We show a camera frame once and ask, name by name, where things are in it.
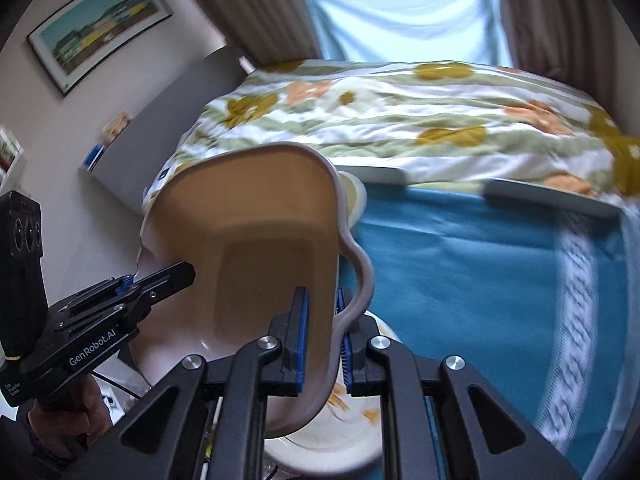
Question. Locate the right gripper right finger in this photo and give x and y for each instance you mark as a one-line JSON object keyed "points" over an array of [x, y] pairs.
{"points": [[360, 373]]}

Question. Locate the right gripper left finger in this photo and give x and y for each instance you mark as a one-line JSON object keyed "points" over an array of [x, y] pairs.
{"points": [[287, 372]]}

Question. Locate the pink square handled bowl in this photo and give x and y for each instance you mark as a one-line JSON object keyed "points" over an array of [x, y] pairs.
{"points": [[256, 224]]}

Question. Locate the cream yellow bowl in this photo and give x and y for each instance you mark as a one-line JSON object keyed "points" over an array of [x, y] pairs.
{"points": [[356, 196]]}

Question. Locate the person's left hand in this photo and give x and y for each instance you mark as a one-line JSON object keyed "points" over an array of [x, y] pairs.
{"points": [[89, 417]]}

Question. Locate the cartoon printed deep plate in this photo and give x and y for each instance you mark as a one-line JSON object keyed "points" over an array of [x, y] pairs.
{"points": [[344, 438]]}

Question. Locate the blue white box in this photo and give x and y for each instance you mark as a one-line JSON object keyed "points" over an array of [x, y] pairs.
{"points": [[93, 157]]}

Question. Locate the blue patterned tablecloth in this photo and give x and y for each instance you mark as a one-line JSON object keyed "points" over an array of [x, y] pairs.
{"points": [[542, 302]]}

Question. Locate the grey headboard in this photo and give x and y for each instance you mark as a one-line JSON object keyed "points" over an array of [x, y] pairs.
{"points": [[129, 165]]}

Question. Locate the floral quilt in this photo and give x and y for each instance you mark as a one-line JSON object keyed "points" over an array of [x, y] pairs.
{"points": [[446, 125]]}

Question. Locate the framed landscape picture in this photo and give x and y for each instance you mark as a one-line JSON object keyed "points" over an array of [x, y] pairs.
{"points": [[76, 38]]}

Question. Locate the left brown curtain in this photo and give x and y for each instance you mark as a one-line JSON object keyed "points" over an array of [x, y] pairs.
{"points": [[265, 32]]}

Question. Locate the brown curtain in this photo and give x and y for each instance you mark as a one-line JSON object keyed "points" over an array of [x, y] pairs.
{"points": [[265, 32], [571, 41]]}

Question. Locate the light blue window cloth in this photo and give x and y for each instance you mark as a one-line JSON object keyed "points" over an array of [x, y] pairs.
{"points": [[411, 30]]}

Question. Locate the right brown curtain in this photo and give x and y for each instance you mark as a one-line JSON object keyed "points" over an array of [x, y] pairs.
{"points": [[571, 41]]}

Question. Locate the white wall shelf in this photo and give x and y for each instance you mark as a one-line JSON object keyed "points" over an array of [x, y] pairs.
{"points": [[13, 160]]}

